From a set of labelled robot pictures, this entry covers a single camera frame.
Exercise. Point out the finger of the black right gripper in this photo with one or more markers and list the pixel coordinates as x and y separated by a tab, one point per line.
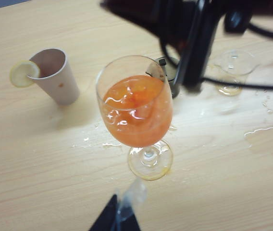
237	16

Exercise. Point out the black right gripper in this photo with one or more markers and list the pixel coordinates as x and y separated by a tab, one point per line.
151	9

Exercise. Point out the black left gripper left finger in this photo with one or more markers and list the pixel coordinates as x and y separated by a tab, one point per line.
107	216

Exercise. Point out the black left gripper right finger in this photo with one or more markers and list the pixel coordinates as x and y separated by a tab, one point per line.
132	195

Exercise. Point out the dark grey measuring cup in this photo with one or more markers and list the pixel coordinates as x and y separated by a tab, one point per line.
173	81

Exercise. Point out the clear glass measuring cup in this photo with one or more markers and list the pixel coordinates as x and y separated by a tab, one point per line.
235	62

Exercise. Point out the beige paper cup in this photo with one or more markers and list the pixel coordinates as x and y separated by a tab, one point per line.
59	84

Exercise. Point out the wine glass with orange drink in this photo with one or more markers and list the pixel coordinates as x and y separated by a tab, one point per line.
136	115

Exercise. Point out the lemon slice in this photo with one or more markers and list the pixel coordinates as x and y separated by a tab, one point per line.
20	77

